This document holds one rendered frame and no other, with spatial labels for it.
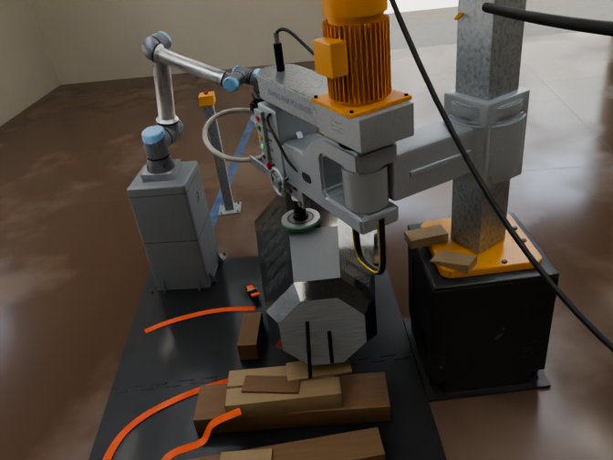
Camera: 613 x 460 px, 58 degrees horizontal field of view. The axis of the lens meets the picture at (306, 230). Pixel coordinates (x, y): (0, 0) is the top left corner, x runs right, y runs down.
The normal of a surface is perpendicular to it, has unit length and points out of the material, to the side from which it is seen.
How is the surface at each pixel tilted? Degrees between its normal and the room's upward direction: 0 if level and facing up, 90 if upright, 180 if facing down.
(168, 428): 0
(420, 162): 90
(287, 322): 90
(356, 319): 90
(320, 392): 0
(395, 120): 90
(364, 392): 0
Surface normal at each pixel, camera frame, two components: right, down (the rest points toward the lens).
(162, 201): -0.06, 0.53
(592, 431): -0.11, -0.85
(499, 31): 0.55, 0.39
